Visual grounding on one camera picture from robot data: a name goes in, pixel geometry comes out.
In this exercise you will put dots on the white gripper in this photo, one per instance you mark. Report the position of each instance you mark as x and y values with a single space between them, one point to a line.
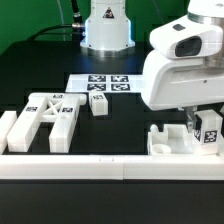
175 72

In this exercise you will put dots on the white chair seat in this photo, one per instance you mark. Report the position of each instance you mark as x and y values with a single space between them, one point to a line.
174 139

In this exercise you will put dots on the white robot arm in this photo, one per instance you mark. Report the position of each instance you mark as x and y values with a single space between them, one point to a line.
108 30

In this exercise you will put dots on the white marker sheet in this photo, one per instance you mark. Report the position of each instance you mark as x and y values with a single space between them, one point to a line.
115 83

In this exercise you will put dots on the white U-shaped fence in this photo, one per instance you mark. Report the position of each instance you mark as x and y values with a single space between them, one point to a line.
104 167

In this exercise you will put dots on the white chair back frame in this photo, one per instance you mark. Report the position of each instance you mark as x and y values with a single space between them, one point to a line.
60 109

